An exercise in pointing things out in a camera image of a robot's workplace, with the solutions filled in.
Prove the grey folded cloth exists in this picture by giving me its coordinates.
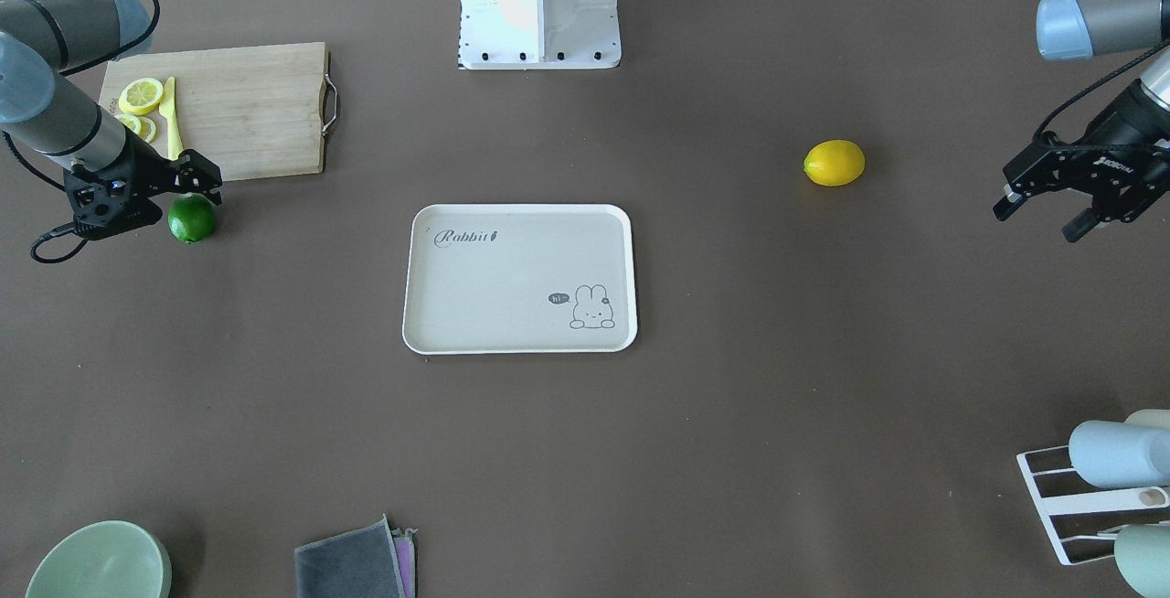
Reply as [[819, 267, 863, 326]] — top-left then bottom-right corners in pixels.
[[295, 518, 402, 597]]

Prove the purple folded cloth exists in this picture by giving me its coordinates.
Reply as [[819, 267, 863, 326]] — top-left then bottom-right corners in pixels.
[[391, 528, 418, 598]]

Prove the white rabbit tray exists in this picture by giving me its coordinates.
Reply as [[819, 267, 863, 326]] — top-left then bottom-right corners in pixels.
[[401, 205, 639, 356]]

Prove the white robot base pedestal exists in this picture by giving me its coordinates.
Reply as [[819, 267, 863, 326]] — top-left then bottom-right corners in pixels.
[[457, 0, 622, 70]]

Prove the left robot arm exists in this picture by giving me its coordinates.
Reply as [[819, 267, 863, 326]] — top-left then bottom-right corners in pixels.
[[995, 0, 1169, 242]]

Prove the mint green bowl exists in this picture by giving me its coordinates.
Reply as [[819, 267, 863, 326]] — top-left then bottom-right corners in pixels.
[[26, 520, 172, 597]]

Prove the lemon slice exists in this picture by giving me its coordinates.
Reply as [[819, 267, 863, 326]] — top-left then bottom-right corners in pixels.
[[117, 78, 165, 116], [113, 114, 157, 144]]

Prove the wooden cutting board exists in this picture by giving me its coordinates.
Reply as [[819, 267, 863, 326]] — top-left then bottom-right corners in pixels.
[[97, 41, 331, 181]]

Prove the yellow plastic knife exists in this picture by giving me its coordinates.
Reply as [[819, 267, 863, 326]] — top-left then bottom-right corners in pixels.
[[158, 76, 185, 161]]

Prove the pale green plastic cup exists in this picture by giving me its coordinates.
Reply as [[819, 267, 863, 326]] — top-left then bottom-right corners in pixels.
[[1114, 524, 1169, 597]]

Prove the pale yellow plastic cup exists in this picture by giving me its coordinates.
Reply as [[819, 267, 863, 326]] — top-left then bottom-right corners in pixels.
[[1124, 408, 1170, 429]]

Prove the white wire cup rack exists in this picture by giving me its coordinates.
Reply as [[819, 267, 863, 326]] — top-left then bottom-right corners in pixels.
[[1016, 445, 1169, 566]]

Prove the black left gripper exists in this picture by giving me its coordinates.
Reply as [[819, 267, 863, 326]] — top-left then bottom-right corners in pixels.
[[992, 80, 1166, 243]]

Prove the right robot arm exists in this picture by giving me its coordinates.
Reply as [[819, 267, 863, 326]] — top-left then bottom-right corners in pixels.
[[1, 0, 222, 240]]

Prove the green lime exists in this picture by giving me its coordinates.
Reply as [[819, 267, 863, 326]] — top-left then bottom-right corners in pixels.
[[167, 193, 216, 245]]

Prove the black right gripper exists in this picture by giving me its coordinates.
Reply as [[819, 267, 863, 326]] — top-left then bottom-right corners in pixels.
[[63, 149, 222, 240]]

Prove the light blue plastic cup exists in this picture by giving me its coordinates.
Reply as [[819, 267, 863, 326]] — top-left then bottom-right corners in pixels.
[[1069, 422, 1169, 489]]

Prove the yellow lemon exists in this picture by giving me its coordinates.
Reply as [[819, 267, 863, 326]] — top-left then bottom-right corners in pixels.
[[803, 139, 867, 187]]

